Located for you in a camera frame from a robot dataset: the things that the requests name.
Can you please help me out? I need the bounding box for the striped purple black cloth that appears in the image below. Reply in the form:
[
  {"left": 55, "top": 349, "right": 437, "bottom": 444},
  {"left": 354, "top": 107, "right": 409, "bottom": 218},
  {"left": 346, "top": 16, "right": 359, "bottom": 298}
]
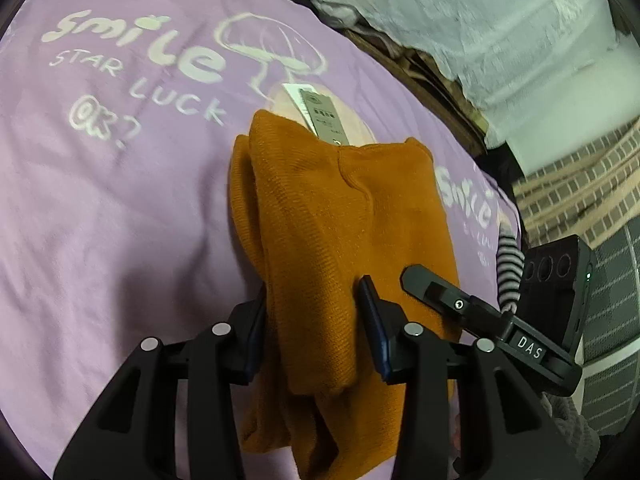
[{"left": 495, "top": 220, "right": 525, "bottom": 313}]

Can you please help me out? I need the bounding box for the purple printed bedsheet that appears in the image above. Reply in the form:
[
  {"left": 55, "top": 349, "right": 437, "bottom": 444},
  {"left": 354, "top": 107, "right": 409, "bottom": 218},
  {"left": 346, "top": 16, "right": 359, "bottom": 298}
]
[{"left": 0, "top": 0, "right": 523, "bottom": 480}]

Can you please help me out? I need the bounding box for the pale fluffy blanket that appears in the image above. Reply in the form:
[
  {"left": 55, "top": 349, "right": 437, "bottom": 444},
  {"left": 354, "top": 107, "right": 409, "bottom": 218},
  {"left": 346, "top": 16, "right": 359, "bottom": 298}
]
[{"left": 190, "top": 0, "right": 640, "bottom": 176}]

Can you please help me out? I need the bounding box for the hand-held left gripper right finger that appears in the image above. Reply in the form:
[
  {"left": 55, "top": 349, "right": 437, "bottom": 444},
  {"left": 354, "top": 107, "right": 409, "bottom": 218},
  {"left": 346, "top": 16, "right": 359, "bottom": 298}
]
[{"left": 355, "top": 275, "right": 584, "bottom": 480}]

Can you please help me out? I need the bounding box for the paper garment tag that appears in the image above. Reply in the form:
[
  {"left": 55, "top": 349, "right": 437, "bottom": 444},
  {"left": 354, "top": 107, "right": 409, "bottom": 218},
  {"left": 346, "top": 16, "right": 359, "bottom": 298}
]
[{"left": 282, "top": 82, "right": 351, "bottom": 146}]

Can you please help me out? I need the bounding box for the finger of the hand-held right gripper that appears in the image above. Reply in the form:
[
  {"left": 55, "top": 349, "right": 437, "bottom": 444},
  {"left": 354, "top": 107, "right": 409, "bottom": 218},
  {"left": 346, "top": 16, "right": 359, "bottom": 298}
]
[{"left": 402, "top": 265, "right": 512, "bottom": 346}]

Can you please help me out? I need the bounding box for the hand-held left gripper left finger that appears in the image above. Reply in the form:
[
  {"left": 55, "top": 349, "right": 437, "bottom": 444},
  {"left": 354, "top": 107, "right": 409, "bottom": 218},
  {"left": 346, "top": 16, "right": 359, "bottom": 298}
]
[{"left": 54, "top": 300, "right": 267, "bottom": 480}]

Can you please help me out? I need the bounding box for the person's right forearm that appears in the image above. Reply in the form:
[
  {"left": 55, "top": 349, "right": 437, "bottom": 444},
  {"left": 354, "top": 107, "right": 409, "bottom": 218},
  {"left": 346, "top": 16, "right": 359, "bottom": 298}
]
[{"left": 542, "top": 392, "right": 603, "bottom": 466}]

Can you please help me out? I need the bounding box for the grey plaid cloth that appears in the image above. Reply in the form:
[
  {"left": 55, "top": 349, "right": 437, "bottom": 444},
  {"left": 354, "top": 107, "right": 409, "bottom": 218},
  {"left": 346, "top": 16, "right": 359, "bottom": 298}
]
[{"left": 582, "top": 217, "right": 640, "bottom": 436}]

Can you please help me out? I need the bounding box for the dark brown wooden frame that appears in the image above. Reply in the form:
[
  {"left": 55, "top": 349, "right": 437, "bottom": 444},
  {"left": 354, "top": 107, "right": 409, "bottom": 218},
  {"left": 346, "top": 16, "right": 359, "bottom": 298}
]
[{"left": 300, "top": 0, "right": 493, "bottom": 153}]

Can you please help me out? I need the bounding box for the orange knit garment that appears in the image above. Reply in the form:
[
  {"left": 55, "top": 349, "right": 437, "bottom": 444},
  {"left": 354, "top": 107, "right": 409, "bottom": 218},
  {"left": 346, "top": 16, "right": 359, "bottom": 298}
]
[{"left": 229, "top": 109, "right": 461, "bottom": 480}]

